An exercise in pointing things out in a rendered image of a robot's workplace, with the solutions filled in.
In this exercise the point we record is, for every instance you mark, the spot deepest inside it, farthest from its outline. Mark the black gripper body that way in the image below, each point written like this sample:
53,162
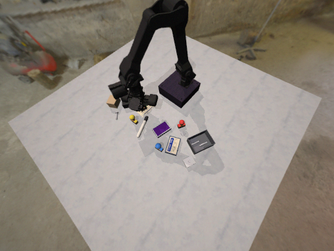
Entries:
150,99

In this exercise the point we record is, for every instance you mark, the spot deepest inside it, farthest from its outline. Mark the cream paper card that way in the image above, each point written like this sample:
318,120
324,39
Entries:
142,113

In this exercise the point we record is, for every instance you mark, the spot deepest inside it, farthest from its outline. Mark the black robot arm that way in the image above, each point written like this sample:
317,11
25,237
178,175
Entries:
163,14

